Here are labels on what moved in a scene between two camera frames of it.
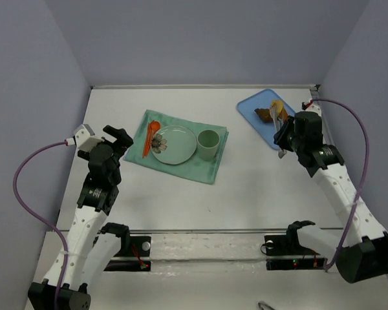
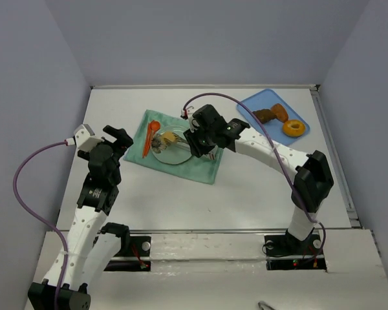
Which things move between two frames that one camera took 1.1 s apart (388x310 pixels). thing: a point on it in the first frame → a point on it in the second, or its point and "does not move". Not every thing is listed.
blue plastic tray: [262, 99] does not move
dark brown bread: [265, 114] does not move
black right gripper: [285, 132] → [195, 146]
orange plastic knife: [147, 141] does not move
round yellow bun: [279, 104] → [169, 137]
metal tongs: [277, 123] → [185, 144]
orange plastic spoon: [154, 126] does not move
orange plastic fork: [147, 145] does not move
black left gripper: [117, 143] does not move
